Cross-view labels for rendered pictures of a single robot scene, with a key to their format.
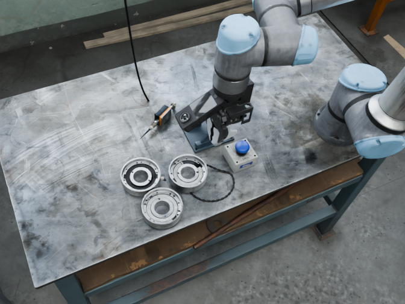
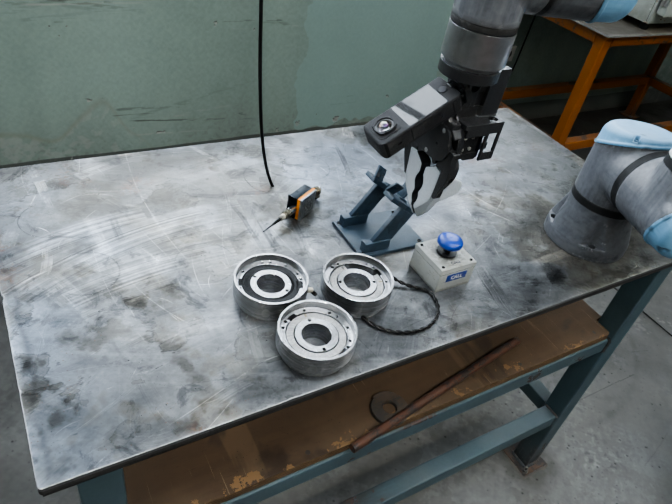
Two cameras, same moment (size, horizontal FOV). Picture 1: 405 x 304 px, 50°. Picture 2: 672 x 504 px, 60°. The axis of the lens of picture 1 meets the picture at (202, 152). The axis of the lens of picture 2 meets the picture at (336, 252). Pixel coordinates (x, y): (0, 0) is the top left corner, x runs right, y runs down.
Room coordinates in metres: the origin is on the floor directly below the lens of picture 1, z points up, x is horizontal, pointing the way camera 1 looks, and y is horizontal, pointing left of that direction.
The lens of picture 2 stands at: (-0.01, 0.13, 1.39)
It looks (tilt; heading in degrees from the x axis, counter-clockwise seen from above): 39 degrees down; 355
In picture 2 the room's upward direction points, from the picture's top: 12 degrees clockwise
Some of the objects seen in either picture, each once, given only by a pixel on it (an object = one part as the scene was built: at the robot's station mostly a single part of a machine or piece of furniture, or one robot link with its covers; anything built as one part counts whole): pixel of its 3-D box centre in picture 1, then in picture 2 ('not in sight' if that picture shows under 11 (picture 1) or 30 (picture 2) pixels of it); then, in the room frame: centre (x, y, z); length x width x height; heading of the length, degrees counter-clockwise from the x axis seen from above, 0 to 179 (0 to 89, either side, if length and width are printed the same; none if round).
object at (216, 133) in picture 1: (225, 135); (442, 190); (0.63, -0.05, 0.99); 0.06 x 0.03 x 0.09; 122
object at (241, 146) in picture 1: (241, 150); (447, 249); (0.70, -0.11, 0.85); 0.04 x 0.04 x 0.05
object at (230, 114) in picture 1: (229, 101); (460, 110); (0.65, -0.04, 1.10); 0.09 x 0.08 x 0.12; 122
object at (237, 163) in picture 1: (241, 154); (445, 261); (0.70, -0.11, 0.82); 0.08 x 0.07 x 0.05; 122
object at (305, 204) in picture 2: (165, 116); (305, 203); (0.80, 0.12, 0.82); 0.05 x 0.02 x 0.04; 151
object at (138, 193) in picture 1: (140, 178); (270, 287); (0.58, 0.15, 0.82); 0.10 x 0.10 x 0.04
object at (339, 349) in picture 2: (162, 209); (315, 339); (0.50, 0.08, 0.82); 0.08 x 0.08 x 0.02
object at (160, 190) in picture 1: (162, 209); (315, 338); (0.50, 0.08, 0.82); 0.10 x 0.10 x 0.04
